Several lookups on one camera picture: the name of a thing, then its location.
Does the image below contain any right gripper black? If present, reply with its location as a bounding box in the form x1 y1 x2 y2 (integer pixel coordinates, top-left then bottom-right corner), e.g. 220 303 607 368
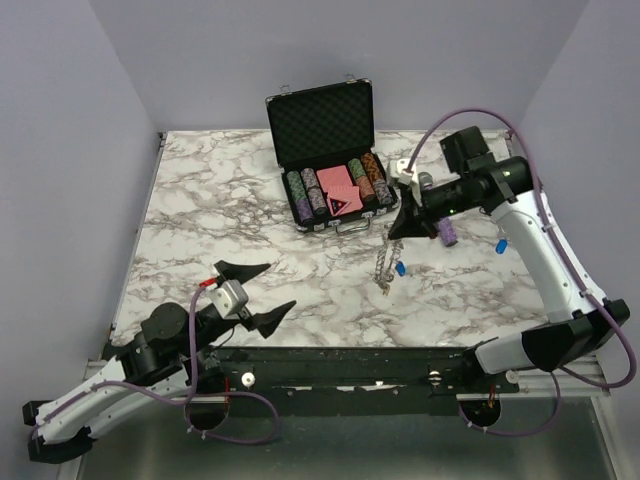
388 175 481 239

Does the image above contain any silver disc keyring holder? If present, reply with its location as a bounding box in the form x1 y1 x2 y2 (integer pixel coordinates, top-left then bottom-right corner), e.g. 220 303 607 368
373 233 404 296

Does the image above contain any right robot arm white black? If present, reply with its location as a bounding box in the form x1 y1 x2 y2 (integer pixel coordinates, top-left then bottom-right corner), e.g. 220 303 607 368
387 127 630 392

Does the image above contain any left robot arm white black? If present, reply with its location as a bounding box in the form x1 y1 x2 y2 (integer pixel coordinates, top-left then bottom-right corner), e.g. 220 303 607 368
22 261 295 465

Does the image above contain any purple glitter toy microphone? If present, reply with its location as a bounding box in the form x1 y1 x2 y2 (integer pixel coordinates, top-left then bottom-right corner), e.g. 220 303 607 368
418 171 460 249

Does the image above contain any pink playing card deck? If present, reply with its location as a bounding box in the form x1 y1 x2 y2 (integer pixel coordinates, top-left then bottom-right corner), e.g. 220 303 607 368
316 165 363 217

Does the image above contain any black poker chip case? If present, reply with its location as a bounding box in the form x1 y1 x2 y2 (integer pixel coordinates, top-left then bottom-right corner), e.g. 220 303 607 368
265 79 399 234

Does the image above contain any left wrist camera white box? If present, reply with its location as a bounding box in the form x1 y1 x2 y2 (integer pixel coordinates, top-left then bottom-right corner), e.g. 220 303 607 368
198 279 248 321

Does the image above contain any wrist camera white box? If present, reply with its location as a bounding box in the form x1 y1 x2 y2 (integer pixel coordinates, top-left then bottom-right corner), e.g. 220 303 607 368
198 279 248 321
386 159 421 204

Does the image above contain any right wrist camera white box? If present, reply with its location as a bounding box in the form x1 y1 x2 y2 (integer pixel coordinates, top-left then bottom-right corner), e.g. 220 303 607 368
386 159 421 204

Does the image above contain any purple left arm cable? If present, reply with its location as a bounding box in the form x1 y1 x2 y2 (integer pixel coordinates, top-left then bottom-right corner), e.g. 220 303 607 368
29 284 281 445

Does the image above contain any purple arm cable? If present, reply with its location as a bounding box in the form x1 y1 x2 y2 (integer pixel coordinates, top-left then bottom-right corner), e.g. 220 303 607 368
29 284 281 445
409 107 634 436

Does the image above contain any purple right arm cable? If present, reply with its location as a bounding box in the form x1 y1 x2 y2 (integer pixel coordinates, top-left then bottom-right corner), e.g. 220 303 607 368
409 107 634 436

